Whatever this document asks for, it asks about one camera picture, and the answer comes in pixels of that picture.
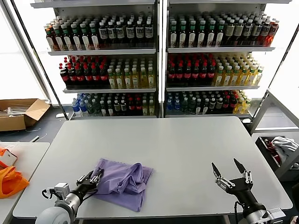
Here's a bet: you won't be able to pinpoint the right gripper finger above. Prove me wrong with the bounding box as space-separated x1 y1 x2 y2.
211 162 235 191
233 158 254 184

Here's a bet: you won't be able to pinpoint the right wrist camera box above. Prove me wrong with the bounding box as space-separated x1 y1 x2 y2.
263 207 287 223

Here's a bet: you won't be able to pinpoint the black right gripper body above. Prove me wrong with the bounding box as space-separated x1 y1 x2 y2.
223 177 266 214

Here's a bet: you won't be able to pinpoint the dark tea bottle green label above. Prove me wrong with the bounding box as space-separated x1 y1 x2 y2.
71 22 81 50
206 20 216 47
178 20 188 47
80 22 91 50
215 20 225 47
197 20 206 47
52 23 64 51
169 20 178 47
188 20 197 47
61 22 72 50
89 21 100 49

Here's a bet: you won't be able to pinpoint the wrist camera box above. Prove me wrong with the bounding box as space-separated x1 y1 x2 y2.
42 183 71 201
263 207 287 223

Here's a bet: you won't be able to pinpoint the white box orange edge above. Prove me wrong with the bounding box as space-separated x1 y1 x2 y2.
0 147 18 167

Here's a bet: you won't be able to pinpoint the white crumpled garment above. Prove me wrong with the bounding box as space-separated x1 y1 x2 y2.
271 136 299 164

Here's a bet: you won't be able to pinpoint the grey metal shelving rack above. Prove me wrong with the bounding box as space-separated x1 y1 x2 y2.
163 0 292 119
30 0 162 120

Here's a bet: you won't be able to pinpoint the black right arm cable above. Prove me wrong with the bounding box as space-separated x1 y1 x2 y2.
234 201 243 224

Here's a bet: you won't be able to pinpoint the white packing pieces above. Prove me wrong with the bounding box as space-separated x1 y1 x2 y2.
0 105 32 117

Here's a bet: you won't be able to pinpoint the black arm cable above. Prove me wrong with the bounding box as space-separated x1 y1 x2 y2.
82 189 99 202
234 201 243 224

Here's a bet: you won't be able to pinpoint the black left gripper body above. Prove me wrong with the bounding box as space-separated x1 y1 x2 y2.
74 181 98 198

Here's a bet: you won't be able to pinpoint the black storage crate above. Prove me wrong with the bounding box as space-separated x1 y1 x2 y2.
255 135 299 182

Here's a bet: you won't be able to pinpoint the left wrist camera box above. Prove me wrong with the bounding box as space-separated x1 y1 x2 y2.
42 183 71 201

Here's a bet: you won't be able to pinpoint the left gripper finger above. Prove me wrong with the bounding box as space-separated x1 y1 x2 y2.
76 171 94 185
90 168 105 185

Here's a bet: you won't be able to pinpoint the purple t-shirt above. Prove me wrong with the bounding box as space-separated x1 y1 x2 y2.
90 158 155 212

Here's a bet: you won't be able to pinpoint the red crumpled garment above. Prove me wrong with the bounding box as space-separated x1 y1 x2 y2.
263 139 281 164

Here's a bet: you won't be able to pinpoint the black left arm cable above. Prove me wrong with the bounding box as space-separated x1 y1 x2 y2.
82 189 99 202

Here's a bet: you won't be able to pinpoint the orange fabric bag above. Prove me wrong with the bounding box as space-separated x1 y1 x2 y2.
0 161 30 199

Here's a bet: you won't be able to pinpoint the grey metal frame stand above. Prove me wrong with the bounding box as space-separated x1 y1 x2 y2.
251 90 299 135

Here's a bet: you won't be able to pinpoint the black slanted window bar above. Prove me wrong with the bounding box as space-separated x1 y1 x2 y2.
265 28 299 96
9 0 70 121

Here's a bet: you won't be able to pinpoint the open cardboard box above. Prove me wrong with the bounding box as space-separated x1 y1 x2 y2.
0 98 51 132

